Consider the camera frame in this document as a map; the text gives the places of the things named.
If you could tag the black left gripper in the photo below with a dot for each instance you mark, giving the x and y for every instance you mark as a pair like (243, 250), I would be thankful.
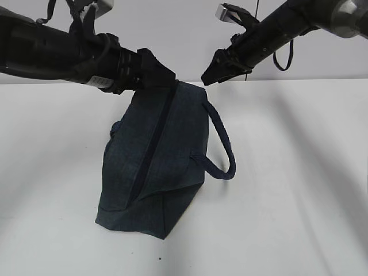
(114, 69)

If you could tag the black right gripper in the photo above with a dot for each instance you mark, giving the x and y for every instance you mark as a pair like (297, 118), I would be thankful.
(244, 53)

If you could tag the dark blue fabric lunch bag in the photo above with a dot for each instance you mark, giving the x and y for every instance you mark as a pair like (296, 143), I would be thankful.
(157, 158)

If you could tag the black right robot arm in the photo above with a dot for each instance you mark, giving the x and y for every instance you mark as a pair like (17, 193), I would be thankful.
(345, 19)

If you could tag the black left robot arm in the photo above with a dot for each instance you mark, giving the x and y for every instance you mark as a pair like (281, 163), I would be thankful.
(31, 49)

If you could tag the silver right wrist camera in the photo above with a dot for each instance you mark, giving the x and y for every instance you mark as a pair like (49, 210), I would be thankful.
(233, 14)

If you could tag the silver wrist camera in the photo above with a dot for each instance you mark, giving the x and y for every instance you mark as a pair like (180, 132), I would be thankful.
(233, 14)
(101, 7)

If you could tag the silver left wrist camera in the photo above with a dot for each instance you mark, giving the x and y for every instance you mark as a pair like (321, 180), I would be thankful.
(101, 7)

